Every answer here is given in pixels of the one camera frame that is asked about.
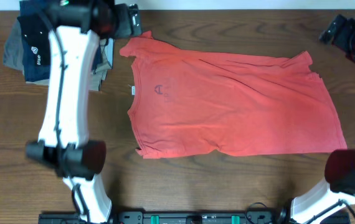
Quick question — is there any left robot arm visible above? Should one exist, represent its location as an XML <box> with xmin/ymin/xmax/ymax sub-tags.
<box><xmin>26</xmin><ymin>1</ymin><xmax>142</xmax><ymax>223</ymax></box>

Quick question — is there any navy folded shirt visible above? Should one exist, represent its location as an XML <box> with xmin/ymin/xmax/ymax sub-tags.
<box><xmin>19</xmin><ymin>0</ymin><xmax>103</xmax><ymax>83</ymax></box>

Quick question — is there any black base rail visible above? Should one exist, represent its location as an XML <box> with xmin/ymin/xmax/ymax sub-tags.
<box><xmin>38</xmin><ymin>210</ymin><xmax>351</xmax><ymax>224</ymax></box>

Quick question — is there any black folded polo shirt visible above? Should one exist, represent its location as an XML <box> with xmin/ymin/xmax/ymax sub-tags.
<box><xmin>17</xmin><ymin>14</ymin><xmax>50</xmax><ymax>67</ymax></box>

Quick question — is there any grey folded garment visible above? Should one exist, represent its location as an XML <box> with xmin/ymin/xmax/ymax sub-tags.
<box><xmin>2</xmin><ymin>20</ymin><xmax>24</xmax><ymax>71</ymax></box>

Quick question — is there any khaki folded garment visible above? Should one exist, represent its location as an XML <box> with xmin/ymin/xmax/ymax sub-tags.
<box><xmin>22</xmin><ymin>39</ymin><xmax>115</xmax><ymax>91</ymax></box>

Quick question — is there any red t-shirt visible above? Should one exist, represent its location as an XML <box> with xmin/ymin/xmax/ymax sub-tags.
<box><xmin>120</xmin><ymin>32</ymin><xmax>347</xmax><ymax>159</ymax></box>

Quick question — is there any right camera cable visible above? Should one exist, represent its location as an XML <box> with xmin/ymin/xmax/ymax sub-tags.
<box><xmin>301</xmin><ymin>198</ymin><xmax>355</xmax><ymax>224</ymax></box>

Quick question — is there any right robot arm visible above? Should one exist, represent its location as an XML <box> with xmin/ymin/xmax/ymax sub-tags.
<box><xmin>276</xmin><ymin>15</ymin><xmax>355</xmax><ymax>224</ymax></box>

